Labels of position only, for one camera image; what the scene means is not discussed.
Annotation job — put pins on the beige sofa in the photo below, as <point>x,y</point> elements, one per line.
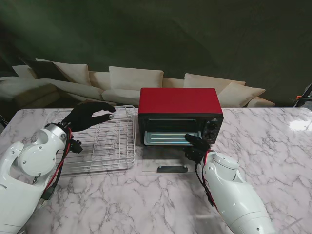
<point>173,81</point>

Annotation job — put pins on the red toaster oven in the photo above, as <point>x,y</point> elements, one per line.
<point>180,100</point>

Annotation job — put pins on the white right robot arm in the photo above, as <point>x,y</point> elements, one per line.
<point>234,192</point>

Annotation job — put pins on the black oven timer knob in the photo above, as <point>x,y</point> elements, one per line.
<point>209,135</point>

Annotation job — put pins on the black stand with orange clip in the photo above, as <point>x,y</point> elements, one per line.
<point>309,89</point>

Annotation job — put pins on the black oven temperature knob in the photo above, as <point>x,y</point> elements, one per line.
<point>213,126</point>

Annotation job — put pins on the dark brown sofa cushion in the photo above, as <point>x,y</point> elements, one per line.
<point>44,69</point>

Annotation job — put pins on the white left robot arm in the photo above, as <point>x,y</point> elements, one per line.
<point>29,165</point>

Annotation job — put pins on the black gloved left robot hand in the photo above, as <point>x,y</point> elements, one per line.
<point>80,119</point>

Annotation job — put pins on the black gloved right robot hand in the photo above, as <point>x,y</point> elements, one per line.
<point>198,148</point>

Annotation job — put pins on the long cream sofa seat cushion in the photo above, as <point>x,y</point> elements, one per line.
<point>61,86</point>

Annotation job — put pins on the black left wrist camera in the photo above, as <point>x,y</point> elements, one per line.
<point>76,147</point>

